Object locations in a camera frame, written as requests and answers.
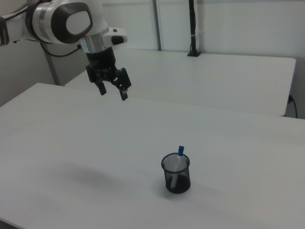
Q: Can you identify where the white partition wall post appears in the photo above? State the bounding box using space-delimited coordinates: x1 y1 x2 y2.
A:
149 0 165 51

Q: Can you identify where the white marker with blue cap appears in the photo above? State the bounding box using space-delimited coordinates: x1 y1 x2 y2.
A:
169 145 186 189

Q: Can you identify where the black cable with blue plug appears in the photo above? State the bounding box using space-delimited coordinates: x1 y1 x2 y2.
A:
288 94 299 118

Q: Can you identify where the black camera pole with clamp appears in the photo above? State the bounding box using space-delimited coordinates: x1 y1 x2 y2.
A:
186 0 202 58

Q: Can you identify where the black mesh pen cup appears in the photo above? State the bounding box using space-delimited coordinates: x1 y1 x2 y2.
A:
161 152 192 195

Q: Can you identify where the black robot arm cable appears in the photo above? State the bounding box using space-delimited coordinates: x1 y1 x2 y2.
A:
40 42 81 58

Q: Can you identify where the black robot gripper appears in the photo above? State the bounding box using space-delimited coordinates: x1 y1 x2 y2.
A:
85 46 132 102

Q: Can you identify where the white adjacent table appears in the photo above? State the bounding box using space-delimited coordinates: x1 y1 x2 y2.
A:
64 48 297 117

